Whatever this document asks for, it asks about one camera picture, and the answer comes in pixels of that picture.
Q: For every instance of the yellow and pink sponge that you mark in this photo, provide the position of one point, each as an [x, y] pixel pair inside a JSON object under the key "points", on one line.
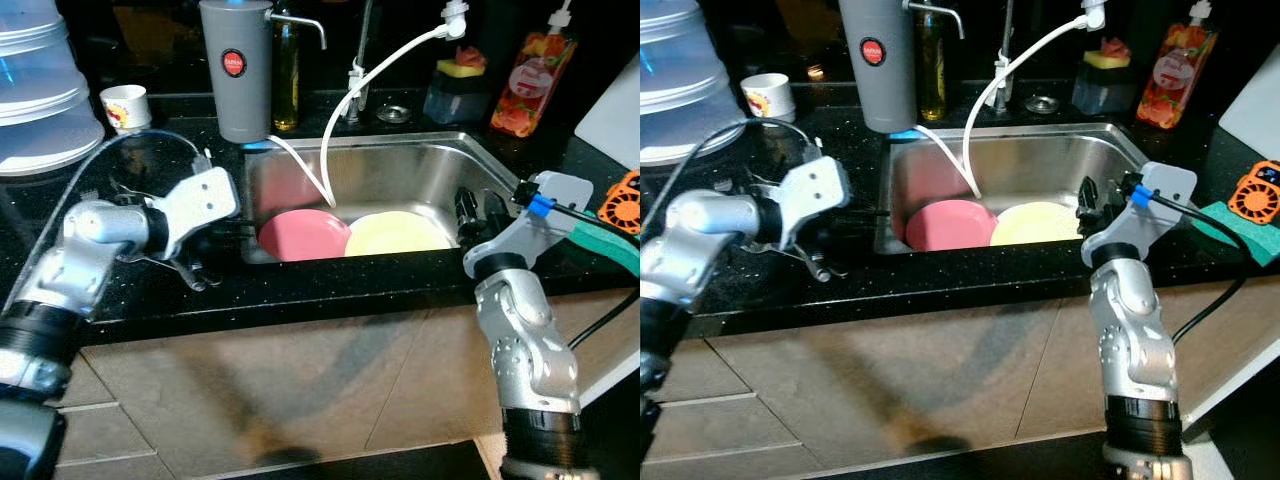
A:
{"points": [[462, 66], [1110, 57]]}

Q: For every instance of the pink plate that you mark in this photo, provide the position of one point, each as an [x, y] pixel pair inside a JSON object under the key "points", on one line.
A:
{"points": [[945, 225], [300, 236]]}

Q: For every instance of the translucent white container stack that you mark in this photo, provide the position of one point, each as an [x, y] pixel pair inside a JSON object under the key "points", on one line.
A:
{"points": [[40, 90], [685, 80]]}

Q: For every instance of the round metal drain plug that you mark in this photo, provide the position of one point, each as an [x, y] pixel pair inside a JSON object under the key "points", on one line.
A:
{"points": [[393, 113], [1043, 103]]}

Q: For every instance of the brown cabinet front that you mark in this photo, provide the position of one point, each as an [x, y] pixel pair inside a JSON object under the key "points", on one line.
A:
{"points": [[300, 380], [900, 380]]}

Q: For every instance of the white cutting board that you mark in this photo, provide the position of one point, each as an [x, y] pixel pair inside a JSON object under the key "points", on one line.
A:
{"points": [[1255, 115], [612, 120]]}

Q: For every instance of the chrome faucet stem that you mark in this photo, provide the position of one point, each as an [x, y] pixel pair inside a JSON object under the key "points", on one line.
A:
{"points": [[1003, 75], [358, 85]]}

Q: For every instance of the white printed paper cup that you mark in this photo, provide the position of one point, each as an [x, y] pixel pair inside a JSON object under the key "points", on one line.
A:
{"points": [[768, 97], [126, 108]]}

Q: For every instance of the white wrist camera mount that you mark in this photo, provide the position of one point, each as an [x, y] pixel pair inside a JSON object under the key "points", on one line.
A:
{"points": [[1150, 220], [545, 235], [815, 188], [205, 198]]}

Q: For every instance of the grey water filter canister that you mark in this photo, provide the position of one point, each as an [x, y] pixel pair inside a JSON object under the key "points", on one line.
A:
{"points": [[878, 95], [237, 100]]}

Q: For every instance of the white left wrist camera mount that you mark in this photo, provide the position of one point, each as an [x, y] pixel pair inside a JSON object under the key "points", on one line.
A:
{"points": [[815, 188], [205, 198]]}

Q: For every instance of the orange and black fan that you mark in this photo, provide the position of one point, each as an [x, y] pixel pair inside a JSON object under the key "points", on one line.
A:
{"points": [[1258, 195], [622, 205]]}

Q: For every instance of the yellow plate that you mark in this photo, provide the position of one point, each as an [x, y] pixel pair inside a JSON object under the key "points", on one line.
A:
{"points": [[1040, 224], [400, 235]]}

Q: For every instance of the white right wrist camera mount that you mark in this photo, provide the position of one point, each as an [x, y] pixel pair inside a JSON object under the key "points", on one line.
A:
{"points": [[1150, 220], [545, 235]]}

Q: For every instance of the olive oil bottle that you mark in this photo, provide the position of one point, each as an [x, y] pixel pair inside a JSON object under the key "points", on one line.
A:
{"points": [[286, 90], [933, 80]]}

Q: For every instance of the black sponge holder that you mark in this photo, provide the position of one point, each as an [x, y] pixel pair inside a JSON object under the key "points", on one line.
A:
{"points": [[1102, 92], [455, 100]]}

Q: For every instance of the orange dish soap pouch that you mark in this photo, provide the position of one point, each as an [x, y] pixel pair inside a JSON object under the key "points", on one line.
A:
{"points": [[530, 90], [1175, 80]]}

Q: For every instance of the chrome tap spout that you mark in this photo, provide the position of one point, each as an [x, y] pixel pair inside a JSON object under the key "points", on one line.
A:
{"points": [[308, 22], [945, 12]]}

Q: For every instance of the stainless steel sink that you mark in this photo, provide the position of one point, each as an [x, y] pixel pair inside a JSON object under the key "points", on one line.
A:
{"points": [[400, 170], [1040, 160]]}

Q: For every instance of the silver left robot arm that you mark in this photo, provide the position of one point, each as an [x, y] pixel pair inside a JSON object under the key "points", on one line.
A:
{"points": [[700, 225], [90, 225]]}

